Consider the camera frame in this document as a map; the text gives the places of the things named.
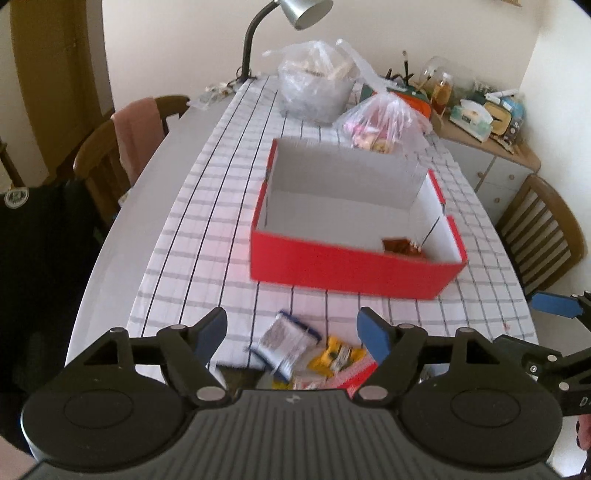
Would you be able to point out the pink-tinted plastic bag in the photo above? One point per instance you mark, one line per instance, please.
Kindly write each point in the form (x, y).
(383, 120)

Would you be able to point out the yellow snack packet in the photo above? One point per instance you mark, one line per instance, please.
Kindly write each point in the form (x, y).
(334, 355)

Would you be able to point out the yellow clock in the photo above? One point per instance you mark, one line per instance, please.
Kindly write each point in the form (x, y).
(498, 117)

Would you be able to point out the white green tissue box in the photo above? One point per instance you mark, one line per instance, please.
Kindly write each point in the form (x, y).
(471, 120)

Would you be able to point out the glass jar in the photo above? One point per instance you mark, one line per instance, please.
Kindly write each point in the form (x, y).
(443, 83)

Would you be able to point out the grey desk lamp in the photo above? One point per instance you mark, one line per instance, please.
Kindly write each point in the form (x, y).
(249, 41)

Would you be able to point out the brown cookie packet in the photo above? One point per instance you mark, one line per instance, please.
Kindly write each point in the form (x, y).
(401, 247)

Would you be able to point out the wooden chair with curved back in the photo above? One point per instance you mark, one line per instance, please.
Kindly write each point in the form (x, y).
(99, 157)

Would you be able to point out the red cardboard box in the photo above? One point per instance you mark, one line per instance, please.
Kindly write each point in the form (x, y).
(351, 272)

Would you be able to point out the white corner cabinet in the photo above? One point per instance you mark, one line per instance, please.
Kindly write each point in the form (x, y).
(489, 170)

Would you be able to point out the brown wooden door frame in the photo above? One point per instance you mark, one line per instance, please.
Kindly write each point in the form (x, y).
(51, 92)

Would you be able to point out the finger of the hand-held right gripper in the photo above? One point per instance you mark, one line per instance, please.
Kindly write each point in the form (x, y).
(526, 353)
(554, 304)

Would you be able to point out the red snack packet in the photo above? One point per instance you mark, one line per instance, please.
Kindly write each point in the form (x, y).
(362, 376)

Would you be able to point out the small clear packets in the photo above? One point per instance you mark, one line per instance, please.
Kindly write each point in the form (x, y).
(212, 94)

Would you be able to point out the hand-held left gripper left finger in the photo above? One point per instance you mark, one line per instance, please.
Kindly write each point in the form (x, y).
(213, 330)

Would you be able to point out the large clear plastic bag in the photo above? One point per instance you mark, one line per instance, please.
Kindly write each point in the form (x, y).
(314, 87)

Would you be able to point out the pink towel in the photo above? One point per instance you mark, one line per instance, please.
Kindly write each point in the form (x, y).
(136, 134)

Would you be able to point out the wooden slatted chair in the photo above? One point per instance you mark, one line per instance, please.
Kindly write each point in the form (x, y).
(540, 230)

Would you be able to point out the checked tablecloth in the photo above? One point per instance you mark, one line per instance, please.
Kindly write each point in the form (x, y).
(217, 221)

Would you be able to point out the person's right hand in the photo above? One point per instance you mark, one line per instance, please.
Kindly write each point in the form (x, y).
(585, 431)

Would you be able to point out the orange tray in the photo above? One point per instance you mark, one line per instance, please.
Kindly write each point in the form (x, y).
(415, 104)

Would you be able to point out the blue white snack packet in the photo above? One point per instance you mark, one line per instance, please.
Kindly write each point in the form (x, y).
(284, 341)

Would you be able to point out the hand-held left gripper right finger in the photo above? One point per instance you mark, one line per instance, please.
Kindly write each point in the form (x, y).
(371, 332)

